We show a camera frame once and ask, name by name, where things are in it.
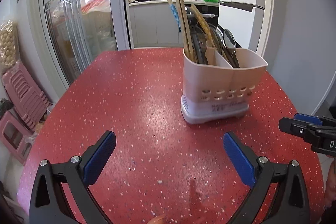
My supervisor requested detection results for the dark slim spoon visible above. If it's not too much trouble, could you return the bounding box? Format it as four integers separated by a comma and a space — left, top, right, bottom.
223, 29, 240, 68

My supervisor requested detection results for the dark spoon grey handle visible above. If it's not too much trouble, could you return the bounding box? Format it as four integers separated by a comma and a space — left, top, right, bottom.
190, 26, 209, 65

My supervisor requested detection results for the pink stool lower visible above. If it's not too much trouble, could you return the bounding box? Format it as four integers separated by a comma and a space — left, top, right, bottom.
1, 110, 33, 165

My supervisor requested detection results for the pink utensil holder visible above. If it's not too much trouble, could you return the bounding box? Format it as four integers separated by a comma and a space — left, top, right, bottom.
181, 48, 268, 124

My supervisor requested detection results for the pink plastic stool stack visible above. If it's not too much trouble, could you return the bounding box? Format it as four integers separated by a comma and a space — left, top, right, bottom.
2, 60, 51, 131

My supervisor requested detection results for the bag of round snacks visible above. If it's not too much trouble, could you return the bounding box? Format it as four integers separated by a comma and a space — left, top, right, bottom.
0, 20, 20, 74

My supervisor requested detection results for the black oven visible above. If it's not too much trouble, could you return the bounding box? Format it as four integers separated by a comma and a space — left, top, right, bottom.
185, 5, 219, 27

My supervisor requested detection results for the blue patterned utensil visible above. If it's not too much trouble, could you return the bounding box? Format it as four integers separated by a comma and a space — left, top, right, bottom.
167, 0, 181, 31

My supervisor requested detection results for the glass door cabinet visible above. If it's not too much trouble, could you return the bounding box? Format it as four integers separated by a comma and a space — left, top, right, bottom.
39, 0, 133, 87

